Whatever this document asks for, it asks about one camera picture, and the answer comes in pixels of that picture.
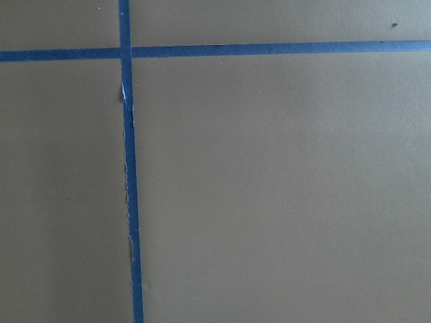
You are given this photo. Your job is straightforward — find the brown paper table cover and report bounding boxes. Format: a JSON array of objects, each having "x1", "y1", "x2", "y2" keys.
[{"x1": 1, "y1": 1, "x2": 430, "y2": 322}]

